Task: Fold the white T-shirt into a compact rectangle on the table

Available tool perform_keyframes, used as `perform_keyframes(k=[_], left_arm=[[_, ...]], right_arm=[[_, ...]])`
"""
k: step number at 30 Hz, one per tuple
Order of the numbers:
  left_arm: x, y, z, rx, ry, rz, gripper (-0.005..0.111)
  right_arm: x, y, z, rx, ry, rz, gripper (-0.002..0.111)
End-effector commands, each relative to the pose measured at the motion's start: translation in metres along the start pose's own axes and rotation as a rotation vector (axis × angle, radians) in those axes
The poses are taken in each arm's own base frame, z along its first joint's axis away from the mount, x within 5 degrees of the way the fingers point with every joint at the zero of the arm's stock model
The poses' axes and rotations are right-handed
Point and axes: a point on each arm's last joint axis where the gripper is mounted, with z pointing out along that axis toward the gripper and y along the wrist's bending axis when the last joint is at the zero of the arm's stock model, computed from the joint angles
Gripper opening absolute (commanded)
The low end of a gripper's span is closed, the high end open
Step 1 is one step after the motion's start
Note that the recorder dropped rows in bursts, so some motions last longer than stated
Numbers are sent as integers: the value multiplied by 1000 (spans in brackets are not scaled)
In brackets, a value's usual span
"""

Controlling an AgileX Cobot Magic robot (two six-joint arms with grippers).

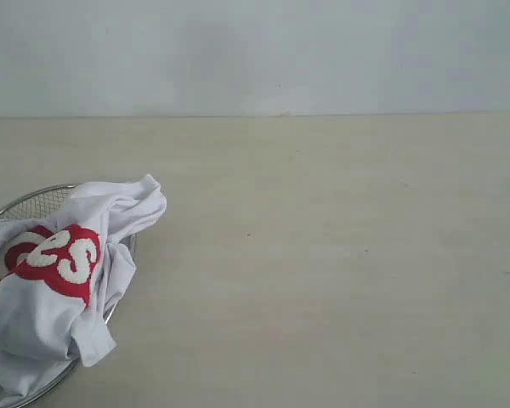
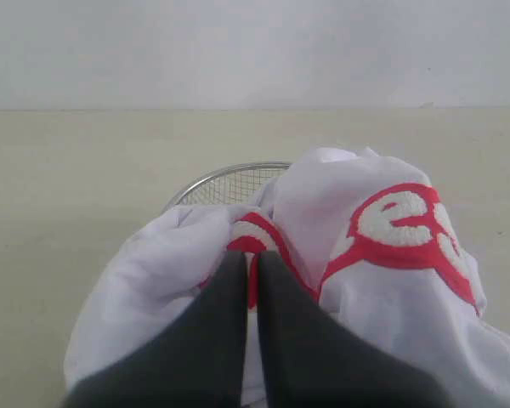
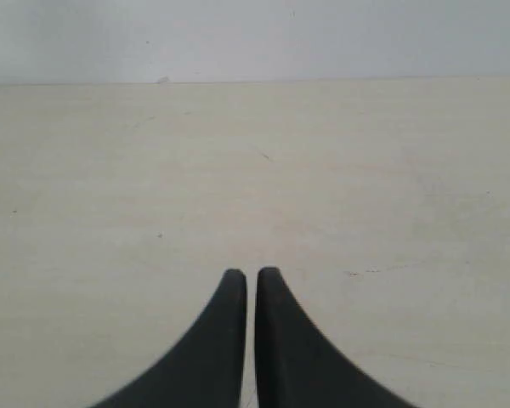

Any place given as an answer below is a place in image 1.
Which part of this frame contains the white t-shirt with red logo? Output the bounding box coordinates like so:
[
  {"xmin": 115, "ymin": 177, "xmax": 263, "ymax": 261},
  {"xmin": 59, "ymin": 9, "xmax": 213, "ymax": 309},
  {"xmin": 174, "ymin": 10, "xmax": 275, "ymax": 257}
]
[{"xmin": 0, "ymin": 176, "xmax": 167, "ymax": 407}]

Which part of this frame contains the round wire mesh basket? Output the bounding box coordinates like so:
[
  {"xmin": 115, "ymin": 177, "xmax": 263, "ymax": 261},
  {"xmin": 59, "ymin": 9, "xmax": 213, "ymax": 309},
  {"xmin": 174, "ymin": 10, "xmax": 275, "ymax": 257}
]
[{"xmin": 0, "ymin": 183, "xmax": 138, "ymax": 408}]

